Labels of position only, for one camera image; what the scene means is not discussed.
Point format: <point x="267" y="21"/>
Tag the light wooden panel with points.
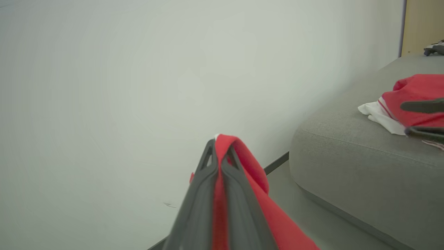
<point x="423" y="24"/>

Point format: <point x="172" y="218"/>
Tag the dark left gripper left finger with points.
<point x="197" y="208"/>

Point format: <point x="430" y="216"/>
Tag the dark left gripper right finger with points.
<point x="242" y="211"/>

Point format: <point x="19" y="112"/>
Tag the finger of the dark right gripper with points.
<point x="426" y="133"/>
<point x="425" y="106"/>

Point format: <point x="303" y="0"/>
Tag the small dark grey object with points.
<point x="435" y="48"/>

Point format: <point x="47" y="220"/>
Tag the red white striped jersey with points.
<point x="412" y="93"/>

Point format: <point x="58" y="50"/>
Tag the grey fabric sofa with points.
<point x="347" y="166"/>

